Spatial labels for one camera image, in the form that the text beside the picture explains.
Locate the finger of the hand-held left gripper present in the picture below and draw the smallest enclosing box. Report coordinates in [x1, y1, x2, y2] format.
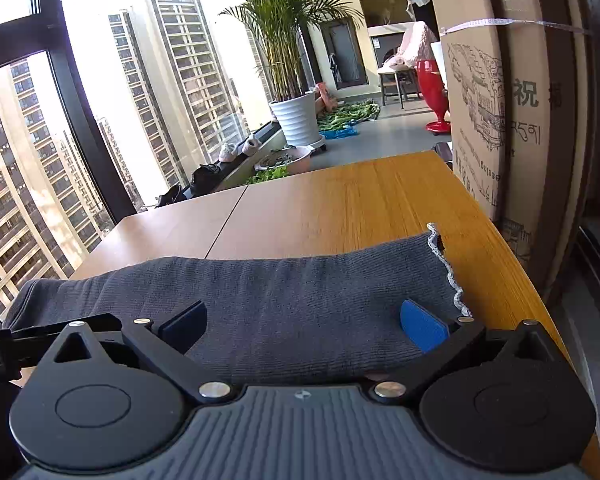
[10, 326, 67, 356]

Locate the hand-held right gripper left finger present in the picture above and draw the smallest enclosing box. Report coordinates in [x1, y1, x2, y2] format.
[40, 300, 233, 405]

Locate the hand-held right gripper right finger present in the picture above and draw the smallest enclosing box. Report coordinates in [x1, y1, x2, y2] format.
[367, 300, 561, 404]

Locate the grey knit garment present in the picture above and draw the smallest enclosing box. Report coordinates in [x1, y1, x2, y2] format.
[2, 222, 473, 386]

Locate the black shoe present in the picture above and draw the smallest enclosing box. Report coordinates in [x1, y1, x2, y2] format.
[153, 184, 186, 207]
[190, 162, 224, 196]

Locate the leafy greens bunch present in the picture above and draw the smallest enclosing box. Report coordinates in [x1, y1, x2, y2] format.
[245, 165, 291, 185]

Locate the plate of vegetables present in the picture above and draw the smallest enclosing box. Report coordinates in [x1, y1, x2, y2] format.
[254, 146, 314, 176]

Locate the printed cardboard box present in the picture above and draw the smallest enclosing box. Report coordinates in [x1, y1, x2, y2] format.
[430, 0, 600, 301]

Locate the green vegetables pile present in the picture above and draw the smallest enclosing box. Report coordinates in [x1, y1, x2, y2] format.
[317, 101, 381, 129]

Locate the white ribbed plant pot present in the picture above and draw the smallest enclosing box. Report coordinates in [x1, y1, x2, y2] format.
[269, 91, 324, 147]

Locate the red bucket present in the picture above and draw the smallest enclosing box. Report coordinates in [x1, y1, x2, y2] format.
[413, 58, 452, 135]

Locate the wooden chair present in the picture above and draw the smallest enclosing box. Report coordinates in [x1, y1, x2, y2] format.
[377, 64, 424, 110]

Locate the pink bag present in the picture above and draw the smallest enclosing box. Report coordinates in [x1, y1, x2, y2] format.
[314, 82, 337, 110]

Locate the white appliance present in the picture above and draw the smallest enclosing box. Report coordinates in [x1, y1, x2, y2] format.
[368, 22, 416, 67]

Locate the dark glass door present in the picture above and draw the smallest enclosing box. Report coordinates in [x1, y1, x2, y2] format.
[320, 19, 366, 87]

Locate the palm plant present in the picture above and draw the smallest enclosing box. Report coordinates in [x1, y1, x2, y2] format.
[219, 0, 352, 106]

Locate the white packing strap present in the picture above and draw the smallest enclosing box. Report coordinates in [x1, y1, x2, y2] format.
[439, 17, 595, 37]

